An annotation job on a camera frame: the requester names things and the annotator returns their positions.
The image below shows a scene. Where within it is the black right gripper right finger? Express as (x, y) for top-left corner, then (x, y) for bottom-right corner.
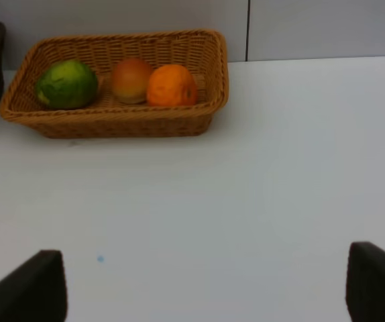
(345, 241), (385, 322)

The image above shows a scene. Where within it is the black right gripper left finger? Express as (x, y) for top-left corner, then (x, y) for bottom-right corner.
(0, 250), (68, 321)

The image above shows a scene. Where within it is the green papaya fruit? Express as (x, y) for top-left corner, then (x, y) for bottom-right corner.
(35, 60), (99, 110)

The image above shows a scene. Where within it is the red yellow peach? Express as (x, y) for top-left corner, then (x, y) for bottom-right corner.
(111, 58), (153, 105)

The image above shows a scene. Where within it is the orange tangerine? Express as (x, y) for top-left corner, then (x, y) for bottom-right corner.
(146, 64), (198, 107)

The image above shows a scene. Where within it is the light orange wicker basket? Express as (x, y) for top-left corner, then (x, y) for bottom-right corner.
(0, 29), (229, 139)

